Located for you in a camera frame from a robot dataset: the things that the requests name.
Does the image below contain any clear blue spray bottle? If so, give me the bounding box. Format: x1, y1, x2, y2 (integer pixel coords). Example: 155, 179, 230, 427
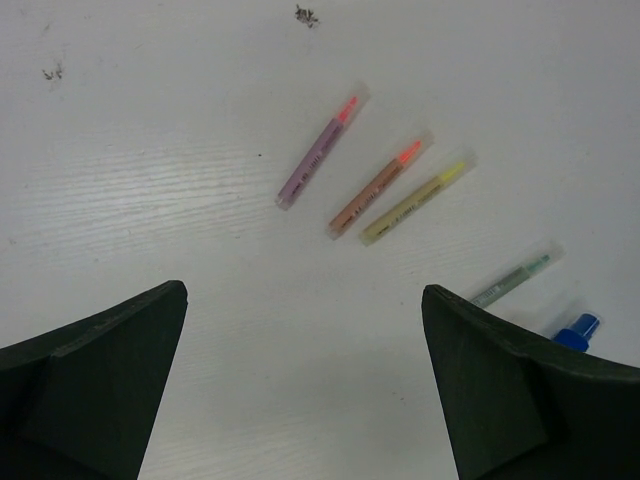
549, 298, 605, 353

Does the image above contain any purple pink highlighter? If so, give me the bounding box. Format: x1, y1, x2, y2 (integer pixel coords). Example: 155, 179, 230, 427
276, 82, 370, 210

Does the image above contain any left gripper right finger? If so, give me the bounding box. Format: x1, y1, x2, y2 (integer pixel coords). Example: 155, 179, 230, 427
422, 285, 639, 479

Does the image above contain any green highlighter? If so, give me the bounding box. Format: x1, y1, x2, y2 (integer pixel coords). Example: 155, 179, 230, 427
467, 241, 565, 309

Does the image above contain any yellow highlighter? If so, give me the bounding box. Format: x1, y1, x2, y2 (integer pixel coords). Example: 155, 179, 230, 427
358, 147, 477, 246

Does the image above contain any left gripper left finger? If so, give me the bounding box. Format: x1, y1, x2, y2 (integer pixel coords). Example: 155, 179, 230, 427
1, 280, 188, 479

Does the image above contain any brown orange highlighter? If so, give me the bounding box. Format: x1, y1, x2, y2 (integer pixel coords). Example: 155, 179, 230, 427
327, 129, 434, 240

